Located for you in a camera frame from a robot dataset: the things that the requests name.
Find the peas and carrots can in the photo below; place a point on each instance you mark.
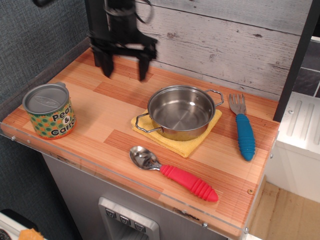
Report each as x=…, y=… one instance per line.
x=50, y=110

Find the yellow folded cloth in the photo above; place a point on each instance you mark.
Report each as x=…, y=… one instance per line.
x=183, y=148

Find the spoon with red handle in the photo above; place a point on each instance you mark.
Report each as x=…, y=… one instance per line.
x=146, y=160

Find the grey cabinet with dispenser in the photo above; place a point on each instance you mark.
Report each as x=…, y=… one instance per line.
x=104, y=211

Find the stainless steel pot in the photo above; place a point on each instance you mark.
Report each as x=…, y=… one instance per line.
x=180, y=112

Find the orange object at corner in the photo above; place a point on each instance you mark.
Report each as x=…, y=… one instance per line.
x=30, y=234

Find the white toy sink unit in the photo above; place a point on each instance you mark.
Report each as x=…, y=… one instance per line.
x=294, y=162

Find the fork with blue handle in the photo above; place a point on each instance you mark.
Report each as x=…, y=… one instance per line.
x=245, y=135

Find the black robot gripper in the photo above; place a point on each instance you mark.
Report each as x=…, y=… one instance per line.
x=126, y=40

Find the dark right shelf post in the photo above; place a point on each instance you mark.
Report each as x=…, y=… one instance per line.
x=307, y=33

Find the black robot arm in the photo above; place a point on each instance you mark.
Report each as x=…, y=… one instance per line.
x=120, y=6

